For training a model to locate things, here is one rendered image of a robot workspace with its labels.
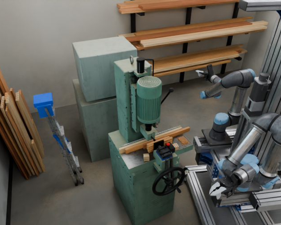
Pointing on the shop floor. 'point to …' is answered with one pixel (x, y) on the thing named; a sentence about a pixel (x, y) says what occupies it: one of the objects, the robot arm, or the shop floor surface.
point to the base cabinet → (140, 193)
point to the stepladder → (58, 133)
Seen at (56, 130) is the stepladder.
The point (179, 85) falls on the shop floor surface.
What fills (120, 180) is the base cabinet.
